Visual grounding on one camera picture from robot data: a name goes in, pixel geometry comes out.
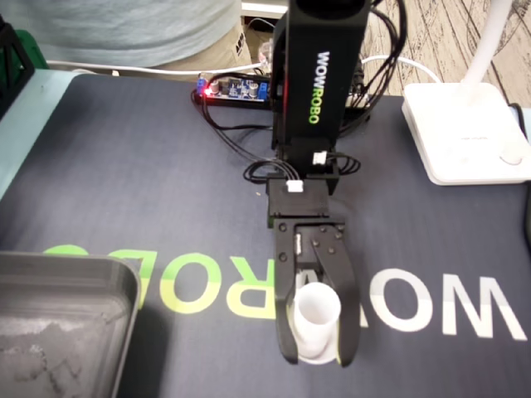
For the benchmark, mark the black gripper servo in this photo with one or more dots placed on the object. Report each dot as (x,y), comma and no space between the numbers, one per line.
(286,236)

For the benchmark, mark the short white plastic cup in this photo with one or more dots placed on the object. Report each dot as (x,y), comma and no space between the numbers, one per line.
(317,361)

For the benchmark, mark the white desk lamp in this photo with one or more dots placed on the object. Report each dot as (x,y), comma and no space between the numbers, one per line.
(456,132)

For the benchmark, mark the blue circuit board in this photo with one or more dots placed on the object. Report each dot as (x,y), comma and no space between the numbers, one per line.
(232,91)

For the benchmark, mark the dark WOWROBO printed mat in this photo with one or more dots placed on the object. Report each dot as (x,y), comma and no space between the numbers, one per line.
(124,166)

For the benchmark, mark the dark grey metal tray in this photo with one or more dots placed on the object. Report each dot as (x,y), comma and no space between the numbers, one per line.
(62,331)

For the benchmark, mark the white shelf unit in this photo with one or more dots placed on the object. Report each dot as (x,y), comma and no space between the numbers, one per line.
(265,8)

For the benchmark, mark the person in grey shirt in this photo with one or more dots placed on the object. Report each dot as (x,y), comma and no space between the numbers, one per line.
(124,25)

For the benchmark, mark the green box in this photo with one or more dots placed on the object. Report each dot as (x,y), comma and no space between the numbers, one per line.
(37,54)

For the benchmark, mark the black truss stand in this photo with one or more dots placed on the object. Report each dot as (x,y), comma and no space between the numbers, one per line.
(12,62)

